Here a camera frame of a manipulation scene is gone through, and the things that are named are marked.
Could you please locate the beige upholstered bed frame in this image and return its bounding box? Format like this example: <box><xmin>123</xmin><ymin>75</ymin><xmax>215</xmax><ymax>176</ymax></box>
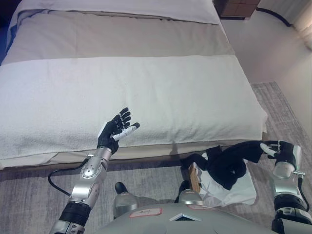
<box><xmin>0</xmin><ymin>142</ymin><xmax>267</xmax><ymax>171</ymax></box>

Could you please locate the grey woven rug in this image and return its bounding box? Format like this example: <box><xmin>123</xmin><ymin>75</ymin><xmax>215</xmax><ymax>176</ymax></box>
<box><xmin>0</xmin><ymin>81</ymin><xmax>312</xmax><ymax>234</ymax></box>

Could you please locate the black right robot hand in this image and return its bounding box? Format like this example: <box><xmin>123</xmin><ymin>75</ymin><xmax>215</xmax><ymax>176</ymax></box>
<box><xmin>259</xmin><ymin>140</ymin><xmax>303</xmax><ymax>171</ymax></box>

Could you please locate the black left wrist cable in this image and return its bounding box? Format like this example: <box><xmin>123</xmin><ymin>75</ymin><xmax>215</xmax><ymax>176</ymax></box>
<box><xmin>48</xmin><ymin>163</ymin><xmax>85</xmax><ymax>197</ymax></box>

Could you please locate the white bed top cover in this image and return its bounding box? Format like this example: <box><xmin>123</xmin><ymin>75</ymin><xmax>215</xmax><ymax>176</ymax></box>
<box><xmin>14</xmin><ymin>0</ymin><xmax>220</xmax><ymax>25</ymax></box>

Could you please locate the white textured bed blanket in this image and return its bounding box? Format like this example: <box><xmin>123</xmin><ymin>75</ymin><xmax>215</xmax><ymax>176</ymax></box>
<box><xmin>0</xmin><ymin>55</ymin><xmax>268</xmax><ymax>169</ymax></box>

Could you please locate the wooden basket with white liner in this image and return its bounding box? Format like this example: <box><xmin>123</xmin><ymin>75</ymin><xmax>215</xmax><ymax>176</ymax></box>
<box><xmin>180</xmin><ymin>152</ymin><xmax>257</xmax><ymax>208</ymax></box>

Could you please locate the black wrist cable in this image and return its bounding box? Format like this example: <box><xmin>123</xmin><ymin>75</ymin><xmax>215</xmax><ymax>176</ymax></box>
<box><xmin>293</xmin><ymin>172</ymin><xmax>310</xmax><ymax>213</ymax></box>
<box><xmin>48</xmin><ymin>163</ymin><xmax>85</xmax><ymax>197</ymax></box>

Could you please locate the black clothing item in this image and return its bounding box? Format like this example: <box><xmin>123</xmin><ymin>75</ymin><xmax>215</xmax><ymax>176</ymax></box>
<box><xmin>179</xmin><ymin>140</ymin><xmax>278</xmax><ymax>191</ymax></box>

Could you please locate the black curved baseboard strip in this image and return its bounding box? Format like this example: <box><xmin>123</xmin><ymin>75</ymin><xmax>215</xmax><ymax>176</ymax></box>
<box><xmin>255</xmin><ymin>7</ymin><xmax>293</xmax><ymax>27</ymax></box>

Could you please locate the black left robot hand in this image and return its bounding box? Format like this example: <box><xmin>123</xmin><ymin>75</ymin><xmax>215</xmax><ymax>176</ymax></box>
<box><xmin>97</xmin><ymin>107</ymin><xmax>141</xmax><ymax>155</ymax></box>

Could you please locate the brown wooden nightstand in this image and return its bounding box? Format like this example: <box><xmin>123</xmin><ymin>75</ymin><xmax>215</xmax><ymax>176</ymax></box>
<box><xmin>213</xmin><ymin>0</ymin><xmax>259</xmax><ymax>19</ymax></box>

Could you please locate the silver right robot leg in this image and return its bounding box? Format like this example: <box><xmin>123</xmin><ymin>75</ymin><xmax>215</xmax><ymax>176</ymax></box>
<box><xmin>175</xmin><ymin>181</ymin><xmax>204</xmax><ymax>206</ymax></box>

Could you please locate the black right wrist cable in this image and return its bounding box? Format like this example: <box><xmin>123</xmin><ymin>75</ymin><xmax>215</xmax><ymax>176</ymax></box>
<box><xmin>293</xmin><ymin>172</ymin><xmax>310</xmax><ymax>213</ymax></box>

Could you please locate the grey robot torso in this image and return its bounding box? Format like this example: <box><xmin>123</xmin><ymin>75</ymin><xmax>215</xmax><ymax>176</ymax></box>
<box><xmin>97</xmin><ymin>203</ymin><xmax>273</xmax><ymax>234</ymax></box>

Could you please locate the pink-edged handwritten torso label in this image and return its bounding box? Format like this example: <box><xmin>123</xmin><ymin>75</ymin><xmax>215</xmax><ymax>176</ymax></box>
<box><xmin>129</xmin><ymin>207</ymin><xmax>163</xmax><ymax>218</ymax></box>

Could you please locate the pink-edged blank torso label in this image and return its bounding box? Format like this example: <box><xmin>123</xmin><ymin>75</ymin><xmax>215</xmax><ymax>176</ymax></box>
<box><xmin>187</xmin><ymin>204</ymin><xmax>218</xmax><ymax>211</ymax></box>

